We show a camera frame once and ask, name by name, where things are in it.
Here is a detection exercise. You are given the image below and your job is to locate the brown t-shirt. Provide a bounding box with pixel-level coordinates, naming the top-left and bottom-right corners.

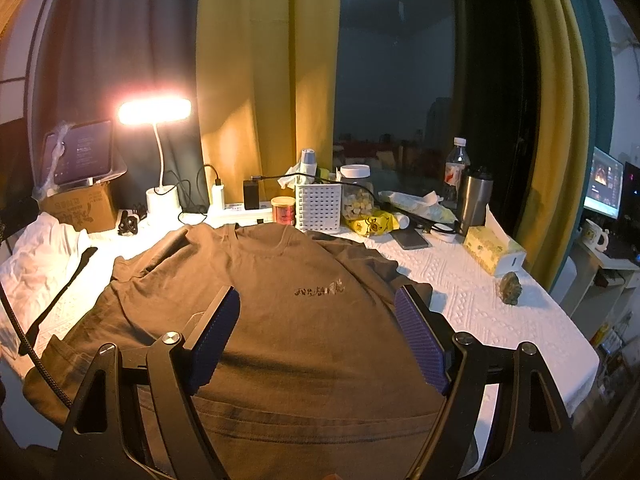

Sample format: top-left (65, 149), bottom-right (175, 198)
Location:
top-left (42, 223), bottom-right (442, 479)

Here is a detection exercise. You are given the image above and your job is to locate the small green stone figure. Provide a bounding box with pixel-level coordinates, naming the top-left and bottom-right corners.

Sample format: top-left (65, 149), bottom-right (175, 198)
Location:
top-left (498, 272), bottom-right (522, 306)

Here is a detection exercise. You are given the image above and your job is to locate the black smartphone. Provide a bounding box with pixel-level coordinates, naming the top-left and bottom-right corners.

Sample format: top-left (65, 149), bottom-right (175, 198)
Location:
top-left (390, 229), bottom-right (431, 252)

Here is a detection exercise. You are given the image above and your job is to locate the yellow tissue box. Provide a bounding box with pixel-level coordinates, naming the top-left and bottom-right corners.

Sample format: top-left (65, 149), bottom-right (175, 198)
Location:
top-left (463, 206), bottom-right (526, 278)

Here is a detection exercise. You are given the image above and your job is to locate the yellow snack bag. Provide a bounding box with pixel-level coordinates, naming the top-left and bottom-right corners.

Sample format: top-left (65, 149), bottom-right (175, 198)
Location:
top-left (346, 209), bottom-right (400, 237)

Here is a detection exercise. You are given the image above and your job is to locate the white power strip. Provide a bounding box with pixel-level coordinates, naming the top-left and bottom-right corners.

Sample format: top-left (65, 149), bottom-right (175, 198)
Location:
top-left (205, 202), bottom-right (273, 228)

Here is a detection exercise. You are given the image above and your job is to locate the wet wipes pack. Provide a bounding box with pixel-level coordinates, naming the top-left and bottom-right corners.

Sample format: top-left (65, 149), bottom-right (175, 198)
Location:
top-left (378, 191), bottom-right (457, 224)

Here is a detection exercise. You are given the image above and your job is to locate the stainless steel tumbler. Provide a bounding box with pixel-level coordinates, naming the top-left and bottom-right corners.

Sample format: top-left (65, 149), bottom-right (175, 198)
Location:
top-left (457, 166), bottom-right (494, 236)

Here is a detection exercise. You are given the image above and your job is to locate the white charger adapter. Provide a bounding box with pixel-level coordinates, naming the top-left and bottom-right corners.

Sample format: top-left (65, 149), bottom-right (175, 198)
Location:
top-left (209, 184), bottom-right (226, 214)

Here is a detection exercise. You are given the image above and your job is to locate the red tin can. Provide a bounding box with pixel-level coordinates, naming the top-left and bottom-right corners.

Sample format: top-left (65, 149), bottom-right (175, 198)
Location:
top-left (270, 196), bottom-right (296, 226)

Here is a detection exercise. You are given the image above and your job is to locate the clear snack jar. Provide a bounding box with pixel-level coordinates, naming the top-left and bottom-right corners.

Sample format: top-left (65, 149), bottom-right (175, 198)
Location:
top-left (338, 164), bottom-right (375, 221)

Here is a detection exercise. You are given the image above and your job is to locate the black charger adapter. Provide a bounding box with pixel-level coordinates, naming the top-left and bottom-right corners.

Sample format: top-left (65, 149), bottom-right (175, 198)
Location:
top-left (243, 179), bottom-right (260, 210)

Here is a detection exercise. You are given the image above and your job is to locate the plastic water bottle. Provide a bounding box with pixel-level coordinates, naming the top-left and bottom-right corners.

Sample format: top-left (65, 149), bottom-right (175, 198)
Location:
top-left (442, 138), bottom-right (471, 202)

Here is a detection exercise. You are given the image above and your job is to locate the white perforated basket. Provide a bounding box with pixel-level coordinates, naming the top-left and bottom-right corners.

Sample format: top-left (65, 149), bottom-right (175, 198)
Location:
top-left (295, 183), bottom-right (342, 234)

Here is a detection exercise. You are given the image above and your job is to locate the cardboard box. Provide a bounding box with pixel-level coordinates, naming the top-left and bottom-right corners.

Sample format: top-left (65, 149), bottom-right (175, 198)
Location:
top-left (40, 182), bottom-right (118, 233)

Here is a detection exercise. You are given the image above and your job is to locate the white cloth garment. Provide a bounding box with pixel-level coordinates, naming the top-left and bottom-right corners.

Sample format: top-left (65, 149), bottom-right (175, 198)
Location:
top-left (1, 212), bottom-right (91, 328)

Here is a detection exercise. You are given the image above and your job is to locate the white mug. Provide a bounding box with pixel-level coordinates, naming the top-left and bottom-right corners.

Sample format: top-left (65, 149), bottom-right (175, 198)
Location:
top-left (580, 219), bottom-right (610, 252)

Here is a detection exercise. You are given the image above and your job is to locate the computer monitor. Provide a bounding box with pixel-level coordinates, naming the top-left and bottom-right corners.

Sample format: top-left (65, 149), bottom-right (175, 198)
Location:
top-left (584, 148), bottom-right (624, 219)

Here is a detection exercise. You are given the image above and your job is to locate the tablet computer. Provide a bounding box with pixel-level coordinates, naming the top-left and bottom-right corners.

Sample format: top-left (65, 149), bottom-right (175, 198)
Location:
top-left (39, 120), bottom-right (113, 185)

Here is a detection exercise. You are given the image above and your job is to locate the white desk lamp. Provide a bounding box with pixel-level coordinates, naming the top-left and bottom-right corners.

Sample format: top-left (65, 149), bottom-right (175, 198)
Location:
top-left (117, 93), bottom-right (192, 220)

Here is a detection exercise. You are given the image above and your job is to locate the yellow curtain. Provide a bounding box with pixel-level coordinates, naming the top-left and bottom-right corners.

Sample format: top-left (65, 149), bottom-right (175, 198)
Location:
top-left (196, 0), bottom-right (341, 203)

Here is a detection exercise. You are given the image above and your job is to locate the bundled black cable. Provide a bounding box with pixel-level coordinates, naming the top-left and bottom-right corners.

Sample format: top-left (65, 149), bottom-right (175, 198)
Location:
top-left (116, 205), bottom-right (150, 238)

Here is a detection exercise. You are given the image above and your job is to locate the black braided cable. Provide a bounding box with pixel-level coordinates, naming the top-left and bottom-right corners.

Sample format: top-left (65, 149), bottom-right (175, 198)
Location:
top-left (0, 278), bottom-right (74, 410)

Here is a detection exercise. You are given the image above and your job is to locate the black strap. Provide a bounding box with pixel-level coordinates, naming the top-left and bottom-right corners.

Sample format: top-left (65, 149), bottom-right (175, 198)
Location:
top-left (18, 245), bottom-right (100, 357)

